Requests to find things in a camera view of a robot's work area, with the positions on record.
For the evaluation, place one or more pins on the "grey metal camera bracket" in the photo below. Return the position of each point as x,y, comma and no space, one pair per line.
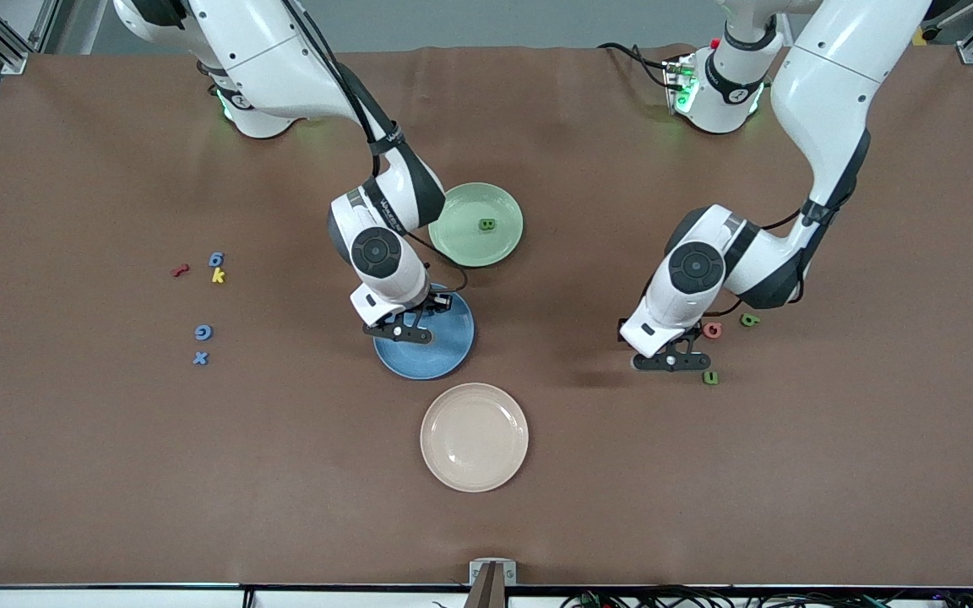
492,583

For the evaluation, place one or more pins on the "cream plate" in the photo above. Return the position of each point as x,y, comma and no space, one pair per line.
474,437

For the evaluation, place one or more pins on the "green foam letter q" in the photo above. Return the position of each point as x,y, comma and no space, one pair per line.
749,319

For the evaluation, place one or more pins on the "blue foam letter G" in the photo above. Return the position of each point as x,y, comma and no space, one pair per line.
198,333

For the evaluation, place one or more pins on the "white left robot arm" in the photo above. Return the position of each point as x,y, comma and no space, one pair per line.
833,76

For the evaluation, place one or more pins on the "pink foam letter G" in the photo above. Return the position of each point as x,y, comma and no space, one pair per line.
708,331

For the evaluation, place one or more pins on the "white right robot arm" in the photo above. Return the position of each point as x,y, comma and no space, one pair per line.
258,51

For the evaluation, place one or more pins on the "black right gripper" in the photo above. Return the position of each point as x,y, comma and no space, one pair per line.
437,300

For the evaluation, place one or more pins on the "blue plate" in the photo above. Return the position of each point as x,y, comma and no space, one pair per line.
444,355

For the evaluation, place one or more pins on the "brown table mat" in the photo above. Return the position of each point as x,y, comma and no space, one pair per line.
284,507

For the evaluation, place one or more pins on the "green plate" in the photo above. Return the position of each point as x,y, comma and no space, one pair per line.
486,249

